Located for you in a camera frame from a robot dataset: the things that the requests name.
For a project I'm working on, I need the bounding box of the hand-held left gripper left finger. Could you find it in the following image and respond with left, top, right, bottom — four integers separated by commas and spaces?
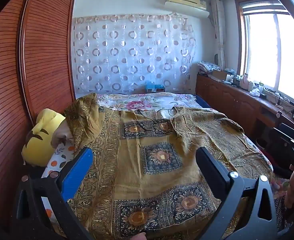
12, 147, 95, 240

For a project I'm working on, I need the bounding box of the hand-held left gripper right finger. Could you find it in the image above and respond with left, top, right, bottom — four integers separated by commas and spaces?
196, 147, 278, 240

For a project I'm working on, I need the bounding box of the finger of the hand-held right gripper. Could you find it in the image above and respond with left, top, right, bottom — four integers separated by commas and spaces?
272, 123, 294, 150

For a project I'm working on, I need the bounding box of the golden sunflower print cloth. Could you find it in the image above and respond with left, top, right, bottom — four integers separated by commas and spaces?
67, 105, 237, 240

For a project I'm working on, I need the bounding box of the person's right hand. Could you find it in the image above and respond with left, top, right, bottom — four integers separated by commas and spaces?
285, 164, 294, 208

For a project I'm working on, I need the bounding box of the yellow plush toy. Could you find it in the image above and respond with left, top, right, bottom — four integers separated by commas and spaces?
22, 108, 74, 167

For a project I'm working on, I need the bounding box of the folded golden patterned cloth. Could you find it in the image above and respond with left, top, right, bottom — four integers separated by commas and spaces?
63, 93, 100, 145

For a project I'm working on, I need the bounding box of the white plastic bottle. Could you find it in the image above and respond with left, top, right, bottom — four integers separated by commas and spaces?
239, 73, 249, 89

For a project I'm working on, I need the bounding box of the wooden side cabinet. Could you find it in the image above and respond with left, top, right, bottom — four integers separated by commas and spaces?
196, 74, 294, 140

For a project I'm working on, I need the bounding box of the wooden framed window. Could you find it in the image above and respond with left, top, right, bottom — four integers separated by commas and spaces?
235, 0, 294, 105

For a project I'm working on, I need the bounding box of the pink floral blanket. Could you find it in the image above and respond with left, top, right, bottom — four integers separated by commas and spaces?
96, 92, 197, 112

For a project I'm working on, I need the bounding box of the cardboard box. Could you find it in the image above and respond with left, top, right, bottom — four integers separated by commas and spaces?
211, 69, 233, 82

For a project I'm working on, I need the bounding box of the blue box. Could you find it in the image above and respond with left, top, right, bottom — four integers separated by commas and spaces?
144, 81, 165, 94

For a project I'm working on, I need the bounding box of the stack of patterned cloths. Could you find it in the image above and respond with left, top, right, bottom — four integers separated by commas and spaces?
197, 61, 221, 75

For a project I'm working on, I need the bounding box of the wooden slatted wardrobe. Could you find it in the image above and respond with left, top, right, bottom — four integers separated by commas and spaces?
0, 0, 77, 233

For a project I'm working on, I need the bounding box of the white window drape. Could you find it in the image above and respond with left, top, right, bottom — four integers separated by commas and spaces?
211, 0, 227, 72

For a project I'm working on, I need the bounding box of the circle patterned sheer curtain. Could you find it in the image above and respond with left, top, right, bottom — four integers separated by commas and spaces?
72, 14, 197, 95

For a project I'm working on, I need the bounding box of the wall air conditioner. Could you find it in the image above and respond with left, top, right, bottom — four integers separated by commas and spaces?
164, 0, 210, 18

